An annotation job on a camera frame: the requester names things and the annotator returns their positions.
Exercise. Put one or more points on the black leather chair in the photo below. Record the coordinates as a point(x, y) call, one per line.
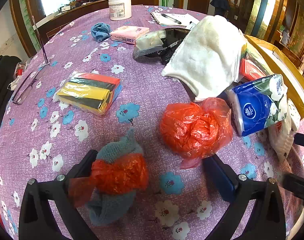
point(1, 85)

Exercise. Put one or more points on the white beige plastic packet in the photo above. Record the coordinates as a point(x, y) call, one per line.
point(279, 140)

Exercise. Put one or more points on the black foil bag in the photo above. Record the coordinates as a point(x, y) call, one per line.
point(170, 45)

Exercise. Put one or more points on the white plastic jar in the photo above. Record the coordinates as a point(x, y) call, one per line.
point(120, 7)

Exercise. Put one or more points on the red packet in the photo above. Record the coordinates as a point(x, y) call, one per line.
point(251, 71)

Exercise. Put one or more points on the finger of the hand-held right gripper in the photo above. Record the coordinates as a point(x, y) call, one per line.
point(303, 140)
point(298, 186)

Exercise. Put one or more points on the white fluffy towel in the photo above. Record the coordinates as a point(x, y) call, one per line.
point(207, 55)

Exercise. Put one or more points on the black pen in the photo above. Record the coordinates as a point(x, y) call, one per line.
point(170, 18)

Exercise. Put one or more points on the large orange plastic bag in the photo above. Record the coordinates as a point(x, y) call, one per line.
point(194, 130)

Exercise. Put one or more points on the grey-blue towel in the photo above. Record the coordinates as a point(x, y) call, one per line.
point(122, 145)

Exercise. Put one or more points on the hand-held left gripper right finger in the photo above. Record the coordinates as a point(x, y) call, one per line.
point(218, 177)

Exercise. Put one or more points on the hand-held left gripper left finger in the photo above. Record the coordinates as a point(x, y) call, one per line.
point(84, 165)

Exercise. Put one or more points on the lemon print tissue pack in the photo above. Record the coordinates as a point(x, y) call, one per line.
point(293, 115)

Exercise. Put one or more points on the purple floral tablecloth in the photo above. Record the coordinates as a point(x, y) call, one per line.
point(142, 80)

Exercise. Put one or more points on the small blue towel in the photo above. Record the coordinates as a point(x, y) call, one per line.
point(100, 31)

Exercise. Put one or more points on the wooden sideboard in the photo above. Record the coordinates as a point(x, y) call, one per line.
point(67, 17)

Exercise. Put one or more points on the small orange plastic bag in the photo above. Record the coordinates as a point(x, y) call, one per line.
point(119, 175)

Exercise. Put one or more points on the white flat sachet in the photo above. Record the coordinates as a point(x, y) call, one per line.
point(192, 25)

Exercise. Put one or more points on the person standing far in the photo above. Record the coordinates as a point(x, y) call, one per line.
point(219, 5)

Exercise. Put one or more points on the golden pillar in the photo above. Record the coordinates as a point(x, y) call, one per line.
point(262, 7)

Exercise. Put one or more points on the yellow cardboard box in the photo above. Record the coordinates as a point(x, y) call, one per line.
point(279, 62)

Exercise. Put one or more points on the pink soap packet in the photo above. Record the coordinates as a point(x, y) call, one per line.
point(128, 34)

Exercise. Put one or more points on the white notebook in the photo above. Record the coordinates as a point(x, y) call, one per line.
point(167, 21)

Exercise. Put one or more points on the multicolour cloth pack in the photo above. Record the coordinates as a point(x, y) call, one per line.
point(89, 92)

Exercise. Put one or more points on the blue tissue pack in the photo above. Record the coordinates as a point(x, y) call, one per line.
point(254, 107)

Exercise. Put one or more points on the wooden stair railing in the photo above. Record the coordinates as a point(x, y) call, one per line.
point(242, 0)

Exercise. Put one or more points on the eyeglasses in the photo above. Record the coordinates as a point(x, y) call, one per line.
point(43, 50)

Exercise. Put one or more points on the wooden display cabinet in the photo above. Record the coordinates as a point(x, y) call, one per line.
point(294, 30)

